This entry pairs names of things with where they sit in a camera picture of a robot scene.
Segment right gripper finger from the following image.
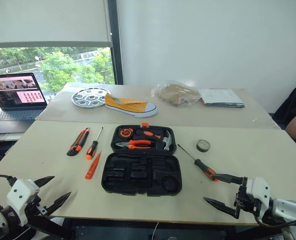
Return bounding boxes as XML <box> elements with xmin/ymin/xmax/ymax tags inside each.
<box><xmin>211</xmin><ymin>173</ymin><xmax>248</xmax><ymax>186</ymax></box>
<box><xmin>203</xmin><ymin>196</ymin><xmax>240</xmax><ymax>220</ymax></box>

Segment grey open laptop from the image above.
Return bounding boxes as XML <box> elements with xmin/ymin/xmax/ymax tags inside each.
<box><xmin>0</xmin><ymin>72</ymin><xmax>49</xmax><ymax>135</ymax></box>

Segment orange black tape measure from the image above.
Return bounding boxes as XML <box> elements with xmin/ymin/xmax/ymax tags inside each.
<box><xmin>119</xmin><ymin>127</ymin><xmax>134</xmax><ymax>138</ymax></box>

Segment round metal compartment plate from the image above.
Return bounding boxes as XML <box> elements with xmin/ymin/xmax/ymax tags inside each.
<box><xmin>71</xmin><ymin>86</ymin><xmax>111</xmax><ymax>109</ymax></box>

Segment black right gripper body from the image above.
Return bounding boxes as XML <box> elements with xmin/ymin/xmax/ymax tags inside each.
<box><xmin>233</xmin><ymin>184</ymin><xmax>262</xmax><ymax>217</ymax></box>

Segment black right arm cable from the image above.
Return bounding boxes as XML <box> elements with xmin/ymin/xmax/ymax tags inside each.
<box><xmin>253</xmin><ymin>214</ymin><xmax>296</xmax><ymax>230</ymax></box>

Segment white blind pull cord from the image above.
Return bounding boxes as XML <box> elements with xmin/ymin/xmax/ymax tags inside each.
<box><xmin>103</xmin><ymin>0</ymin><xmax>113</xmax><ymax>36</ymax></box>

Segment short black orange screwdriver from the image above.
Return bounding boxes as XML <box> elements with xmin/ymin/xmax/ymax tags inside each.
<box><xmin>85</xmin><ymin>126</ymin><xmax>104</xmax><ymax>161</ymax></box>

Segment black window frame post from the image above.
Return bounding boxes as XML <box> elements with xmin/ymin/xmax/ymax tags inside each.
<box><xmin>107</xmin><ymin>0</ymin><xmax>124</xmax><ymax>86</ymax></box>

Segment booklet in plastic sleeve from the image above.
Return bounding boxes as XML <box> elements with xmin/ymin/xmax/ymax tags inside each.
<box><xmin>198</xmin><ymin>87</ymin><xmax>246</xmax><ymax>109</ymax></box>

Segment orange handled pliers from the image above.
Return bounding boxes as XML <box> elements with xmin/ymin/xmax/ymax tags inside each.
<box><xmin>115</xmin><ymin>139</ymin><xmax>152</xmax><ymax>151</ymax></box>

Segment long black orange screwdriver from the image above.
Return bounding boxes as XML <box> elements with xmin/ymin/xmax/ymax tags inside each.
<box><xmin>177</xmin><ymin>143</ymin><xmax>219</xmax><ymax>183</ymax></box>

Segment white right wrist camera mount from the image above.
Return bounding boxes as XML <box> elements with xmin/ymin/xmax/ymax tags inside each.
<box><xmin>245</xmin><ymin>177</ymin><xmax>272</xmax><ymax>216</ymax></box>

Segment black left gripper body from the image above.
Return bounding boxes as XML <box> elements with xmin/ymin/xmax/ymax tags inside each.
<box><xmin>25</xmin><ymin>195</ymin><xmax>49</xmax><ymax>218</ymax></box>

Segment black electrical tape roll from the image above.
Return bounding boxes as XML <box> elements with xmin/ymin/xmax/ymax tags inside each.
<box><xmin>195</xmin><ymin>139</ymin><xmax>212</xmax><ymax>153</ymax></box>

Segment claw hammer orange black handle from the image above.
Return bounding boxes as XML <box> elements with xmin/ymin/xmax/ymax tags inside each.
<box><xmin>133</xmin><ymin>129</ymin><xmax>175</xmax><ymax>151</ymax></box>

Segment clear bag with brown cardboard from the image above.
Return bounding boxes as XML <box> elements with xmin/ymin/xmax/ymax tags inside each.
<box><xmin>151</xmin><ymin>80</ymin><xmax>204</xmax><ymax>108</ymax></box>

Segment black orange utility knife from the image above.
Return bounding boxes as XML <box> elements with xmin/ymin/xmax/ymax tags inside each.
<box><xmin>66</xmin><ymin>127</ymin><xmax>91</xmax><ymax>157</ymax></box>

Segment thin white cable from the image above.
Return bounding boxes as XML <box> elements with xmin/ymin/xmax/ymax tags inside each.
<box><xmin>152</xmin><ymin>220</ymin><xmax>160</xmax><ymax>240</ymax></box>

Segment seated person in dark clothes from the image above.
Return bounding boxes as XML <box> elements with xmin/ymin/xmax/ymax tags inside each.
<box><xmin>272</xmin><ymin>77</ymin><xmax>296</xmax><ymax>156</ymax></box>

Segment small clear plastic wrapper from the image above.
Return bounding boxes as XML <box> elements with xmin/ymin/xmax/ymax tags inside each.
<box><xmin>252</xmin><ymin>117</ymin><xmax>271</xmax><ymax>125</ymax></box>

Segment black plastic tool case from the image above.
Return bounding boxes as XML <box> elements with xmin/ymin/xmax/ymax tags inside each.
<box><xmin>101</xmin><ymin>122</ymin><xmax>183</xmax><ymax>197</ymax></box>

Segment orange voltage tester pen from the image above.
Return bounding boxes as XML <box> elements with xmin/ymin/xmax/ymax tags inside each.
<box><xmin>84</xmin><ymin>150</ymin><xmax>103</xmax><ymax>180</ymax></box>

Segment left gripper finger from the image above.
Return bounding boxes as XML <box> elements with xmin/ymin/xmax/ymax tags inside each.
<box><xmin>34</xmin><ymin>175</ymin><xmax>56</xmax><ymax>187</ymax></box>
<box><xmin>45</xmin><ymin>191</ymin><xmax>72</xmax><ymax>216</ymax></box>

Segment white roller blind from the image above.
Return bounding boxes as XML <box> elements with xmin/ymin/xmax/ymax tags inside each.
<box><xmin>0</xmin><ymin>0</ymin><xmax>113</xmax><ymax>49</ymax></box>

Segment yellow canvas sneaker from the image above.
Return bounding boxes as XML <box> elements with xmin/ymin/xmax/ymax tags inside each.
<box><xmin>104</xmin><ymin>92</ymin><xmax>159</xmax><ymax>119</ymax></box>

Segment green trees outside window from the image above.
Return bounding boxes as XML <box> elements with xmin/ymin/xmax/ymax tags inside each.
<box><xmin>0</xmin><ymin>46</ymin><xmax>115</xmax><ymax>94</ymax></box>

